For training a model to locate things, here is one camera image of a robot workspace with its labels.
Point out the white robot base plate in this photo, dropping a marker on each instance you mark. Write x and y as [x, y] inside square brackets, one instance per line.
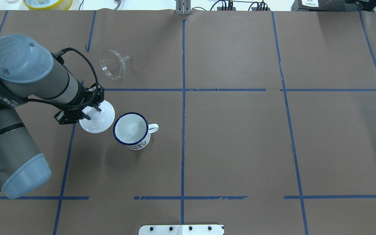
[196, 229]

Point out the white blue-rimmed enamel cup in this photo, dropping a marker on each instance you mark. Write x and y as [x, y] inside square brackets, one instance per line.
[133, 130]

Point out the brown paper table cover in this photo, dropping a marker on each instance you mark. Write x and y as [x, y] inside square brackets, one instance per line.
[267, 124]

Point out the black device with label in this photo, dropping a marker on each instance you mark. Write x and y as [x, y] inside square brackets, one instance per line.
[334, 5]

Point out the clear glass funnel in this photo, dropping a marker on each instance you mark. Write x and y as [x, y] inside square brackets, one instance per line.
[113, 64]

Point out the yellow round container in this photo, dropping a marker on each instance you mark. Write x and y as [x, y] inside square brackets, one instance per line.
[48, 4]

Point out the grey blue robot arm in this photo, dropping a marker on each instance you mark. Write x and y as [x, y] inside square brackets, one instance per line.
[30, 73]

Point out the white ceramic cup lid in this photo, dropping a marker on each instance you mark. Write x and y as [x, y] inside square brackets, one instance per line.
[99, 122]

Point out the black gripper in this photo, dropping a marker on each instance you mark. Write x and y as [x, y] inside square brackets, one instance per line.
[84, 97]

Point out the aluminium profile post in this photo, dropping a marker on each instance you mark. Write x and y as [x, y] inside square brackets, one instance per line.
[183, 7]

